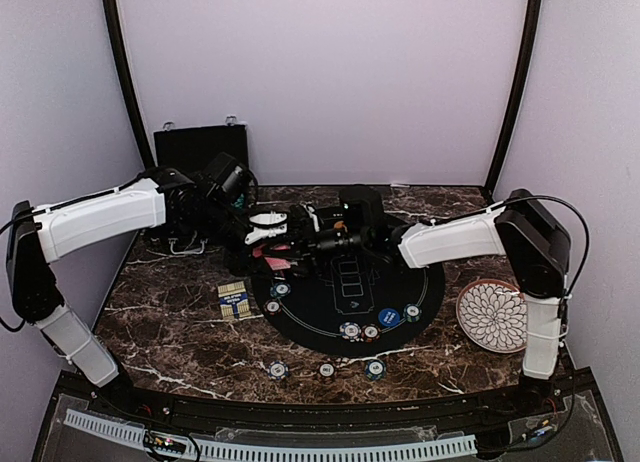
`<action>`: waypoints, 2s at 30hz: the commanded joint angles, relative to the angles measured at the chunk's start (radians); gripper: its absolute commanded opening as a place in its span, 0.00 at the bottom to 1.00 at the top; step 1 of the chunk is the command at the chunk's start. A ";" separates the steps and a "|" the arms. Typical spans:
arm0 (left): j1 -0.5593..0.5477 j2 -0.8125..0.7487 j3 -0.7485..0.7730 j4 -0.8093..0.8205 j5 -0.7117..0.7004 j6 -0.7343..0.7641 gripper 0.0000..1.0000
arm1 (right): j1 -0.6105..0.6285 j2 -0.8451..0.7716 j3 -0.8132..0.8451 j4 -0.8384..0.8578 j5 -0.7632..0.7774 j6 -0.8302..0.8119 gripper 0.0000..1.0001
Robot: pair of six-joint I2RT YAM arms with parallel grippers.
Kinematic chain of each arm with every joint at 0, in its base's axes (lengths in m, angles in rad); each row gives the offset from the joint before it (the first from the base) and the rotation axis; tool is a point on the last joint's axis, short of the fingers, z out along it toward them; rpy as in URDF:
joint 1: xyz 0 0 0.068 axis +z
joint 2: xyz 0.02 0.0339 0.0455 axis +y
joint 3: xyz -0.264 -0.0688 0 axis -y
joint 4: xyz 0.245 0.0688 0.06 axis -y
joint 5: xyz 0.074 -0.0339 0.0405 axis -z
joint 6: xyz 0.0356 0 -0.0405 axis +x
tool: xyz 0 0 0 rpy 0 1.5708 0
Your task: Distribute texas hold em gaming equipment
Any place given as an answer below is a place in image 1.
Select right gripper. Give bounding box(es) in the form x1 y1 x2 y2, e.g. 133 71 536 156
262 218 369 276

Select round black poker mat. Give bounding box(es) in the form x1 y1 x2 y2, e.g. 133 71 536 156
251 252 445 357

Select blue chip stack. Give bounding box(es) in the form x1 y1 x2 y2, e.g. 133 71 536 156
267 360 289 381

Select red card deck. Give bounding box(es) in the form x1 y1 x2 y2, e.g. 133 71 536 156
217 281 251 321

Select blue small blind button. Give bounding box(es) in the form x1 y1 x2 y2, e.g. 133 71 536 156
378 308 401 328

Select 100 chips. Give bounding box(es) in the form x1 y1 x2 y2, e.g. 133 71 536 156
264 299 282 316
361 324 381 343

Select orange 100 chip stack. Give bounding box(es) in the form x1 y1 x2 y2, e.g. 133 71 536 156
318 362 336 377

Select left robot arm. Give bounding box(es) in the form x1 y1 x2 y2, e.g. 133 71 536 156
3 153 258 418

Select black poker chip case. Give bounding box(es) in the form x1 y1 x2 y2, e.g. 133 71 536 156
154 123 257 253

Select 50 chips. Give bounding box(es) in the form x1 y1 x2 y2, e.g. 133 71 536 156
404 304 422 323
270 281 291 299

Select floral patterned plate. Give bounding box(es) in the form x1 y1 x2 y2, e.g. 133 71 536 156
456 279 527 354

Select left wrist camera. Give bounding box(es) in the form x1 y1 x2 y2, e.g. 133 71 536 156
244 212 288 245

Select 10 chips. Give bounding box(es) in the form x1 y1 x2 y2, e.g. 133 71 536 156
339 321 362 342

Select white cable duct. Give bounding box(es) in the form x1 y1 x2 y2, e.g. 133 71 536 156
63 409 477 462

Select red-backed playing card deck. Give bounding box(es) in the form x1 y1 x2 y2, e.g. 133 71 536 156
252 247 292 272

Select green-blue 50 chip stack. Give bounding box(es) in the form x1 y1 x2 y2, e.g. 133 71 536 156
364 359 387 381

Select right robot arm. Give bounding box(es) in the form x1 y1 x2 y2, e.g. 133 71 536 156
267 185 571 416

